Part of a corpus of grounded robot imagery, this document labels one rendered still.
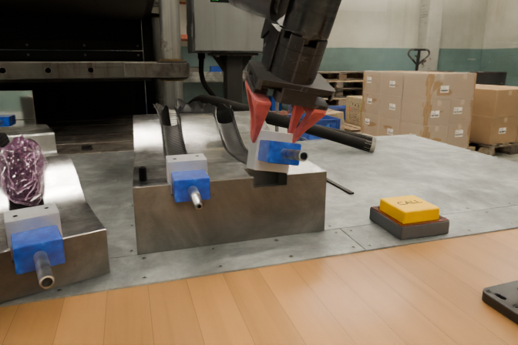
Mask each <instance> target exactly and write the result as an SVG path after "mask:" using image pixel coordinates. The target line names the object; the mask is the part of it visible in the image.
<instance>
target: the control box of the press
mask: <svg viewBox="0 0 518 345"><path fill-rule="evenodd" d="M186 5H187V44H188V53H197V56H198V59H199V76H200V81H201V83H202V85H203V87H204V88H205V89H206V91H207V92H208V94H209V95H212V96H216V95H215V94H214V92H213V91H212V90H211V88H210V87H209V85H208V84H207V82H206V80H205V77H204V59H205V53H207V55H210V57H213V58H214V60H215V61H216V63H217V64H218V65H219V67H220V69H221V70H222V71H223V73H224V99H228V100H231V101H234V102H239V103H242V104H243V81H242V72H243V70H244V69H245V67H246V65H247V64H248V62H249V61H250V60H251V58H252V57H255V56H256V55H258V54H262V52H263V42H264V39H261V32H262V28H263V26H264V20H265V18H263V17H261V16H259V15H255V14H253V13H250V12H247V11H244V10H242V9H240V8H236V7H234V6H232V5H231V4H230V3H229V1H228V0H186Z"/></svg>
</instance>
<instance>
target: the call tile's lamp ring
mask: <svg viewBox="0 0 518 345"><path fill-rule="evenodd" d="M371 208H373V209H374V210H375V211H377V212H379V213H381V214H382V215H383V216H385V217H387V218H388V219H390V220H391V221H393V222H394V223H397V224H398V225H400V226H401V227H405V226H415V225H422V224H427V223H438V222H444V221H449V220H448V219H447V218H445V217H443V216H440V215H439V218H440V219H434V220H428V221H422V222H416V223H405V224H403V223H401V222H399V221H398V220H397V219H394V218H393V217H391V216H390V215H388V214H387V213H384V212H383V211H381V210H380V209H378V208H380V206H371Z"/></svg>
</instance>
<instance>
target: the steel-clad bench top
mask: <svg viewBox="0 0 518 345"><path fill-rule="evenodd" d="M373 137H376V146H375V150H374V152H367V151H364V150H361V149H356V148H354V147H351V146H347V145H343V144H341V143H338V142H333V141H331V140H327V139H320V140H307V141H296V142H295V143H298V144H301V150H303V151H306V152H307V153H308V159H307V160H308V161H310V162H312V163H314V164H315V165H316V166H319V167H321V168H322V169H324V170H326V171H327V178H328V179H330V180H332V181H334V182H336V183H337V184H339V185H341V186H344V187H345V188H346V189H349V190H351V191H352V192H354V194H351V195H350V194H348V193H346V192H344V191H343V190H341V189H339V188H337V187H336V186H333V185H332V184H330V183H328V182H326V199H325V230H324V231H317V232H312V233H300V234H294V235H288V236H277V237H271V238H265V239H254V240H248V241H241V242H236V243H225V244H218V245H212V246H201V247H194V248H189V249H182V250H171V251H165V252H159V253H148V254H142V255H137V247H136V227H135V216H134V205H133V166H134V151H129V152H104V153H90V154H78V155H69V156H70V157H71V159H72V161H73V164H74V166H75V168H76V172H77V174H78V178H79V182H80V185H81V187H82V191H83V194H84V196H85V198H86V202H87V203H88V204H89V206H90V207H91V209H92V210H93V212H94V213H95V214H96V216H97V217H98V218H99V220H100V222H101V223H102V224H103V225H104V227H105V228H106V235H107V244H108V253H109V269H110V273H107V274H103V275H101V276H96V277H93V278H89V279H87V280H82V281H79V282H76V283H71V284H68V285H65V286H60V287H57V288H54V289H51V290H46V291H43V292H40V293H35V294H32V295H29V296H24V297H21V298H18V299H15V300H10V301H8V302H4V303H0V307H4V306H13V305H19V304H23V303H33V302H39V301H43V300H53V299H58V298H64V297H69V296H78V295H84V294H89V293H98V292H104V291H110V290H119V289H124V288H130V287H135V286H144V285H150V284H154V283H165V282H170V281H175V280H185V279H189V278H195V277H200V276H210V275H215V274H221V273H230V272H235V271H241V270H250V269H255V268H261V267H266V266H276V265H281V264H286V263H296V262H301V261H306V260H316V259H321V258H326V257H332V256H341V255H346V254H352V253H361V252H365V251H372V250H381V249H387V248H392V247H397V246H407V245H412V244H417V243H427V242H432V241H437V240H443V239H452V238H457V237H463V236H472V235H478V234H483V233H492V232H498V231H503V230H508V229H518V162H513V161H509V160H506V159H501V158H498V157H495V156H490V155H487V154H483V153H480V152H475V151H472V150H468V149H464V148H460V147H457V146H452V145H449V144H445V143H442V142H437V141H434V140H431V139H426V138H422V137H419V136H414V135H411V134H409V135H396V136H373ZM410 195H414V196H417V197H419V198H420V199H423V200H425V201H426V202H428V203H431V204H433V205H435V206H438V207H439V208H440V210H439V215H440V216H443V217H445V218H447V219H448V220H449V233H447V234H441V235H435V236H425V237H420V238H415V239H404V240H400V239H398V238H397V237H395V236H394V235H392V234H391V233H390V232H388V231H387V230H385V229H383V228H382V227H380V226H379V225H378V224H376V223H374V222H373V221H372V220H370V219H369V215H370V208H371V206H380V199H382V198H389V197H397V196H410Z"/></svg>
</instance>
